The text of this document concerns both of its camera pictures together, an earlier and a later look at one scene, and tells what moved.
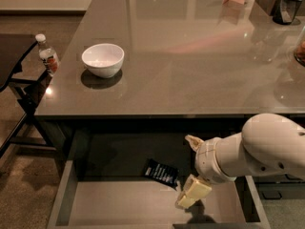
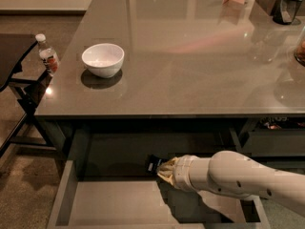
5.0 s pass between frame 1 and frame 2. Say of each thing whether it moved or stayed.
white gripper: moved
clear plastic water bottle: stayed
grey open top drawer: stayed
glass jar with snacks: stayed
